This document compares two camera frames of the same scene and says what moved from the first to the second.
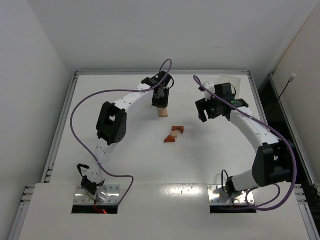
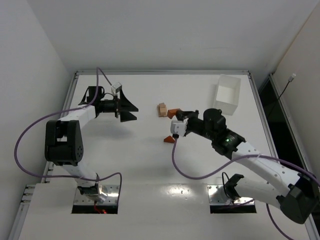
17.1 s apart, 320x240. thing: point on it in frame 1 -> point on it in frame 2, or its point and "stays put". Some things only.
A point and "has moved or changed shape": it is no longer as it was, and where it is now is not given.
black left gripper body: (160, 102) -> (117, 107)
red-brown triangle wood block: (169, 139) stays put
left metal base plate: (108, 194) stays put
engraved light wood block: (161, 113) stays put
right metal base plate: (217, 196) stays put
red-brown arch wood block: (180, 128) has moved or changed shape
